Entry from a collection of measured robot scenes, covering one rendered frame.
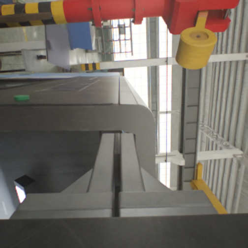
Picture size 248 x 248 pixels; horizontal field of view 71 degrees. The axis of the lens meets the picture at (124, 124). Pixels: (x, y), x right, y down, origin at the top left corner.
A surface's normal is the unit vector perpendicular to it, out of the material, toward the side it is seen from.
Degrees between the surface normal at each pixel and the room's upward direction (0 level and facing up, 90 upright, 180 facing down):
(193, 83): 90
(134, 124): 90
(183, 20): 90
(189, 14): 90
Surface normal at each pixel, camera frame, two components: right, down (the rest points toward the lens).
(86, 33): -0.02, 0.47
